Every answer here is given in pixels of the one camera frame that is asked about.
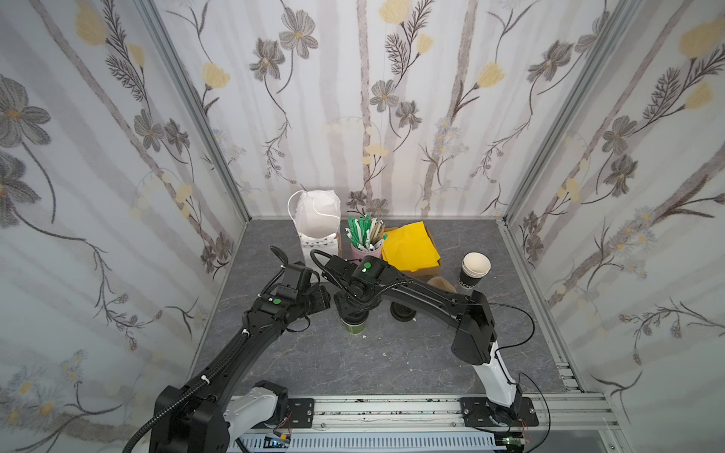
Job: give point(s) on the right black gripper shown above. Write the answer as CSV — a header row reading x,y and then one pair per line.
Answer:
x,y
351,309

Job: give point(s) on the green paper cup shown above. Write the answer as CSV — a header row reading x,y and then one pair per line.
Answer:
x,y
355,330

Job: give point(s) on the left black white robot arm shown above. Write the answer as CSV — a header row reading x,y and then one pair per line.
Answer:
x,y
202,415

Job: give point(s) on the yellow napkins stack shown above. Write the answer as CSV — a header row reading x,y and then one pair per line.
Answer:
x,y
410,246

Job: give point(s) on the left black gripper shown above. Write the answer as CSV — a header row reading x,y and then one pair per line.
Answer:
x,y
316,295

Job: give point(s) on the brown cardboard napkin box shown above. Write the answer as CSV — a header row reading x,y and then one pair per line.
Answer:
x,y
425,272

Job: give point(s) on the green white straws bundle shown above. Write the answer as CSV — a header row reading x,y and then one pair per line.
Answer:
x,y
366,233

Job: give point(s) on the black mounting plate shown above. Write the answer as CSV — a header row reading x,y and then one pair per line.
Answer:
x,y
300,412
482,413

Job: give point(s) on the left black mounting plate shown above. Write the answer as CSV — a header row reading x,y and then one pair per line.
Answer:
x,y
300,412

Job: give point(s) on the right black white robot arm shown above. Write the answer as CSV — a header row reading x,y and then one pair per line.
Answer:
x,y
475,340

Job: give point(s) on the black cup lid stack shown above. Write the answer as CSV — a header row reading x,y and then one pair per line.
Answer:
x,y
402,313

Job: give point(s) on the white patterned paper bag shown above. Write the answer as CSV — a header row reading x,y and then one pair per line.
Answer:
x,y
317,216

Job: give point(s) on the black paper cup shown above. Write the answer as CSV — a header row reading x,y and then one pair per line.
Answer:
x,y
475,266

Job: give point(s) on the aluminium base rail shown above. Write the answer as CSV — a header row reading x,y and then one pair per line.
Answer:
x,y
434,423

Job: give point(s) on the pink cup holder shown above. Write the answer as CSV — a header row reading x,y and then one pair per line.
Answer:
x,y
359,254

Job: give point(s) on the brown pulp cup carrier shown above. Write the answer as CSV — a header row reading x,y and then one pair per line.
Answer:
x,y
442,284

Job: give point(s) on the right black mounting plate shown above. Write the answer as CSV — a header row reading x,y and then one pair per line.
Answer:
x,y
482,413

